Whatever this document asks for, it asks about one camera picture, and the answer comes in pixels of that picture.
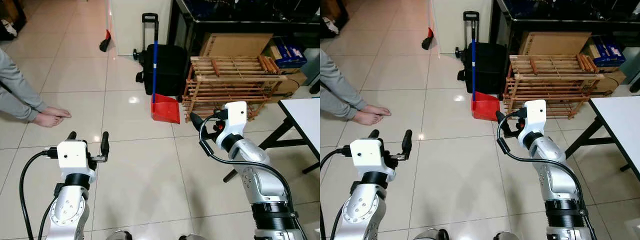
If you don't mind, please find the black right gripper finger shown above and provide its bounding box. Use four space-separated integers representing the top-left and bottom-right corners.
495 110 512 137
189 112 207 132

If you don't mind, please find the wooden slatted rack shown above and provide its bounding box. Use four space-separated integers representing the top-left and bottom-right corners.
181 55 289 122
502 54 606 120

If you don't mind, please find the black trolley suitcase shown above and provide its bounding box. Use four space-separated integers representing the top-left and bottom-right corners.
133 13 190 97
455 11 508 96

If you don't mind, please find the barefoot person in grey trousers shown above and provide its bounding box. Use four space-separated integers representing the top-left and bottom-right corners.
0 48 72 128
320 48 392 126

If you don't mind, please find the white table with black legs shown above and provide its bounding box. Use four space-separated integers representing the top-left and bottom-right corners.
222 97 321 183
565 96 640 182

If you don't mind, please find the large brown cardboard box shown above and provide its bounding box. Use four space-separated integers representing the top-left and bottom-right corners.
200 33 274 58
518 31 592 57

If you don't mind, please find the brown cardboard box with print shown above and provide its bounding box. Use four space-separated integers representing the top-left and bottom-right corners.
270 67 308 98
590 67 627 97

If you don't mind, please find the black shelf unit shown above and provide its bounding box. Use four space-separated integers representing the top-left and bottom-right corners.
167 0 321 51
489 0 640 51

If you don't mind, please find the red and black brush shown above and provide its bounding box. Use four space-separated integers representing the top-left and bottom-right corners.
421 27 435 51
99 29 112 53

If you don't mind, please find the blue printed box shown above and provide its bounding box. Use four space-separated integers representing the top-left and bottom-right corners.
270 37 308 69
587 36 626 68

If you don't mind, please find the black and white shoe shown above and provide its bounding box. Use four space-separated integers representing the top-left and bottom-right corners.
322 17 340 36
0 19 18 42

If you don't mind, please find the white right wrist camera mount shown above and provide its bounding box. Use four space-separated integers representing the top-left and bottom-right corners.
517 99 547 146
216 101 248 146

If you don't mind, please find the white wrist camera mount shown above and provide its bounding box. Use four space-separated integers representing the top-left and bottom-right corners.
349 138 391 176
517 99 547 146
216 101 248 146
56 140 97 183

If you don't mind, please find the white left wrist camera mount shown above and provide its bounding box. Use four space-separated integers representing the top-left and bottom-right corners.
56 140 97 183
349 138 391 176

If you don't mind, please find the red dustpan with blue handle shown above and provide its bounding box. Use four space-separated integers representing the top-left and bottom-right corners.
471 22 501 121
150 22 181 125

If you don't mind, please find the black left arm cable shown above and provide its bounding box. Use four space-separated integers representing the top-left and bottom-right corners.
320 146 352 171
19 146 60 240

